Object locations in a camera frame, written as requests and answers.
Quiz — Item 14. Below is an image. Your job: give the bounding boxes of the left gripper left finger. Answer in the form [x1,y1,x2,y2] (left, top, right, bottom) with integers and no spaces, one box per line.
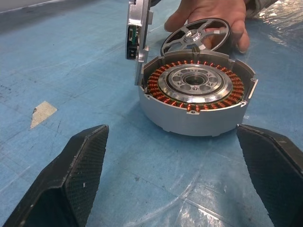
[0,124,109,227]

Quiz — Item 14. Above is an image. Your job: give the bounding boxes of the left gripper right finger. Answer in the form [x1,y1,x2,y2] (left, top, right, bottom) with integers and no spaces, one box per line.
[236,123,303,227]

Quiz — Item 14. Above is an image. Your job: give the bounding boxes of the motor stator housing copper windings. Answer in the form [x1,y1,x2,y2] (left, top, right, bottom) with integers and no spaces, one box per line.
[138,49,258,137]

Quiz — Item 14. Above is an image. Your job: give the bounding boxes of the silver wheel rotor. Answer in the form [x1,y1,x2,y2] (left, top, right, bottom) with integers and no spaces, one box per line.
[160,18,232,57]

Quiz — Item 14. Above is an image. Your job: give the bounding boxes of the person's bare hand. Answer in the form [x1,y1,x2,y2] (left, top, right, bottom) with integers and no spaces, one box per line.
[164,0,250,54]

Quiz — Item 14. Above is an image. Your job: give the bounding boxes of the small white tape piece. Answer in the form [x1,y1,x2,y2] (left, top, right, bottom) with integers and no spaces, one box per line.
[30,101,58,130]

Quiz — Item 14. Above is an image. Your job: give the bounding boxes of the blue plastic table mat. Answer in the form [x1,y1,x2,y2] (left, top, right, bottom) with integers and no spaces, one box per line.
[0,0,303,227]

